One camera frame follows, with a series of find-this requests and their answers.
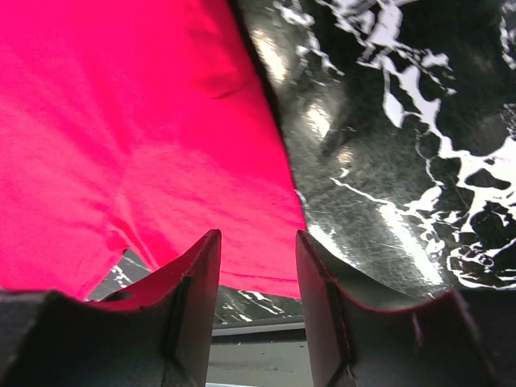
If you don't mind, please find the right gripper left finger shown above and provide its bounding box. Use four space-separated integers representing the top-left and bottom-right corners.
86 228 223 387

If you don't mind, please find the black marbled table mat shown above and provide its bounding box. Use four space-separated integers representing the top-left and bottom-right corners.
235 1 515 296

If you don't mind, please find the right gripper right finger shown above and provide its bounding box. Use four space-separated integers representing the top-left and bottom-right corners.
295 229 456 387

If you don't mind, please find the red t-shirt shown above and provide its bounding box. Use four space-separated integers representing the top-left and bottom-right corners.
1 1 305 298

